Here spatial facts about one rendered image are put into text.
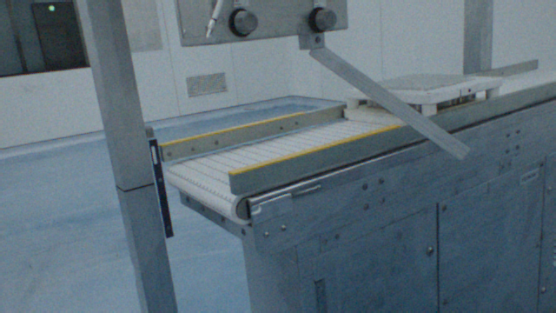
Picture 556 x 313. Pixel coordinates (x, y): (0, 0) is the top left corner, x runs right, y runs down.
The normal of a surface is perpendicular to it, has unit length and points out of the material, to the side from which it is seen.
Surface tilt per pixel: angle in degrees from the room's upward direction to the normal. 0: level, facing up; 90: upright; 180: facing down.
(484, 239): 91
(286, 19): 90
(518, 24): 90
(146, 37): 90
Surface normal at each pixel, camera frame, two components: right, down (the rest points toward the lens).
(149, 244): 0.56, 0.17
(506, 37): -0.86, 0.21
